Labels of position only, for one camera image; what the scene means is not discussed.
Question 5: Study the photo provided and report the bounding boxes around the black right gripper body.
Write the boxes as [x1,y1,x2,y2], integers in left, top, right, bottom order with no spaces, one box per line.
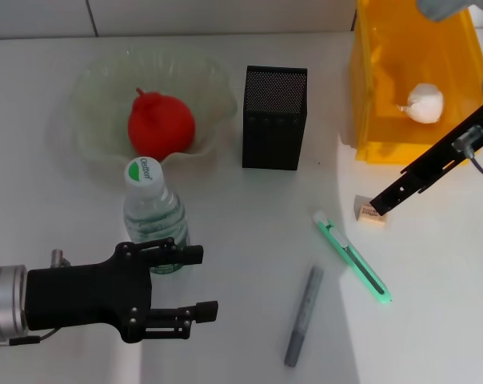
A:
[400,102,483,194]

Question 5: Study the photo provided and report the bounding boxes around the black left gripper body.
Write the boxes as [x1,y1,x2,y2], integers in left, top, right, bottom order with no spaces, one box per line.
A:
[25,242,154,344]

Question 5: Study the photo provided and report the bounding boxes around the beige eraser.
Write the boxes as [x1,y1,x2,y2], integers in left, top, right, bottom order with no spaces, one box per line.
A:
[359,203,389,229]

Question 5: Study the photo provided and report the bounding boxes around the clear green-label water bottle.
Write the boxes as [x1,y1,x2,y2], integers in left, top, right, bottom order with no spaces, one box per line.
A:
[123,156,191,275]

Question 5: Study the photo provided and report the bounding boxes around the white paper ball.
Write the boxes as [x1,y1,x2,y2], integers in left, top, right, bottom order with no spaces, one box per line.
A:
[396,82,445,124]

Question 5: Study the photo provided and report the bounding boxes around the green utility knife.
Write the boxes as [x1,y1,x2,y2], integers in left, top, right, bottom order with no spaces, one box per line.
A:
[312,210,393,306]

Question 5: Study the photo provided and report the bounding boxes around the grey marker pen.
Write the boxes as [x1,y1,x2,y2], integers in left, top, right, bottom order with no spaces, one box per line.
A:
[283,263,325,368]

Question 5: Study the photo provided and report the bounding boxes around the black mesh pen holder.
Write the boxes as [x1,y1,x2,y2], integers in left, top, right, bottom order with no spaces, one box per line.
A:
[241,65,309,172]

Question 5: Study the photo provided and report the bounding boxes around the green glass fruit bowl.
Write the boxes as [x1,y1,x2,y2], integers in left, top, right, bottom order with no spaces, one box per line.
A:
[67,46,238,177]

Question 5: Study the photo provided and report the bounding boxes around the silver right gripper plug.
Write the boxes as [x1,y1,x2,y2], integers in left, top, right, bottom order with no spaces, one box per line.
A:
[452,125,483,154]

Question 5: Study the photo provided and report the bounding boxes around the yellow plastic bin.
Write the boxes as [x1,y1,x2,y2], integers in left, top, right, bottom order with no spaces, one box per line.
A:
[348,0,483,165]

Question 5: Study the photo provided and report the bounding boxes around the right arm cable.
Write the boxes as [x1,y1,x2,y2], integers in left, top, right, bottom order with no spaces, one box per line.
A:
[467,150,483,180]

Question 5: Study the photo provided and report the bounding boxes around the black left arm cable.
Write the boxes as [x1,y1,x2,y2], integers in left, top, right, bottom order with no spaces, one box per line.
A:
[0,327,62,354]

